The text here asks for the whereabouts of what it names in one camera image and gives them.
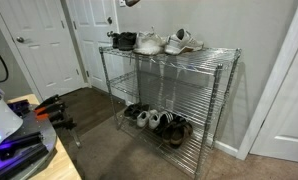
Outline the small white sneaker blue insole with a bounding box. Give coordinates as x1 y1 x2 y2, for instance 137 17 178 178
136 110 152 129
147 108 164 130

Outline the plain white sneaker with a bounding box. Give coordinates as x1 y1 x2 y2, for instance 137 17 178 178
132 32 158 56
150 30 168 54

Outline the black sneaker white swoosh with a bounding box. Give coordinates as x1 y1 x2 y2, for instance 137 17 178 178
117 31 139 52
109 31 122 50

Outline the black low shoe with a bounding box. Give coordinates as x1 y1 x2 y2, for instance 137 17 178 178
131 103 152 122
123 103 143 118

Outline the black striped slide sandal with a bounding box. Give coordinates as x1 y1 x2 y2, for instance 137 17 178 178
154 111 176 135

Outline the brown sandal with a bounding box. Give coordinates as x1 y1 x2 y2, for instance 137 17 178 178
161 119 181 145
169 119 194 150

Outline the white panel door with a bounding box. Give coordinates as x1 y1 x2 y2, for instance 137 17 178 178
249 28 298 165
64 0 121 94
0 0 87 103

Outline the black orange bar clamp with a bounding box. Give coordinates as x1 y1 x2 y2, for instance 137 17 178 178
47 113 83 149
33 101 67 118
35 94 62 109

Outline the white baseboard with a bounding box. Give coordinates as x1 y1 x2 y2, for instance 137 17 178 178
213 139 240 158

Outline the black aluminium extrusion bar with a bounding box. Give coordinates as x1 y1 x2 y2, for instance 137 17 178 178
0 130 45 158
0 143 51 179

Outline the chrome wire shoe rack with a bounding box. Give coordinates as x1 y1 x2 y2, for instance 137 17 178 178
98 45 243 179

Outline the white door frame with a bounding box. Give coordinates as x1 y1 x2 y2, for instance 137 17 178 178
236 0 298 162

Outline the round grey metal base plate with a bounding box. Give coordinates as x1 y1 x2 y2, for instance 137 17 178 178
0 102 59 180

